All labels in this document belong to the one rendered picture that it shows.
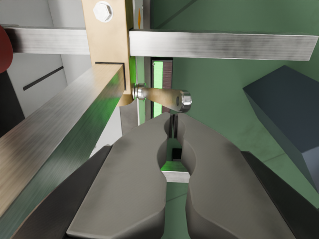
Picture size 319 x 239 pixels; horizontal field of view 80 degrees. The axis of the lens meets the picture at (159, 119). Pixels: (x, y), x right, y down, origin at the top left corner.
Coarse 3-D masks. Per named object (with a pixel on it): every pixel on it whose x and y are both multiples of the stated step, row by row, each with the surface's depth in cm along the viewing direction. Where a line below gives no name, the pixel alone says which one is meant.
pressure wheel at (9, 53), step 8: (0, 32) 22; (0, 40) 22; (8, 40) 23; (0, 48) 22; (8, 48) 23; (0, 56) 22; (8, 56) 23; (0, 64) 23; (8, 64) 24; (0, 72) 24
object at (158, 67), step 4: (156, 64) 41; (160, 64) 41; (156, 68) 42; (160, 68) 42; (156, 72) 42; (160, 72) 42; (156, 76) 42; (160, 76) 42; (156, 80) 43; (160, 80) 43; (156, 84) 43; (160, 84) 43; (156, 104) 46; (156, 108) 46; (160, 108) 46; (156, 112) 47; (160, 112) 47
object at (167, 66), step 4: (164, 64) 41; (168, 64) 41; (164, 68) 41; (168, 68) 41; (164, 72) 42; (168, 72) 42; (164, 76) 42; (168, 76) 42; (164, 80) 43; (168, 80) 43; (164, 84) 43; (168, 84) 43; (164, 88) 44; (168, 88) 44; (164, 108) 46; (168, 108) 46
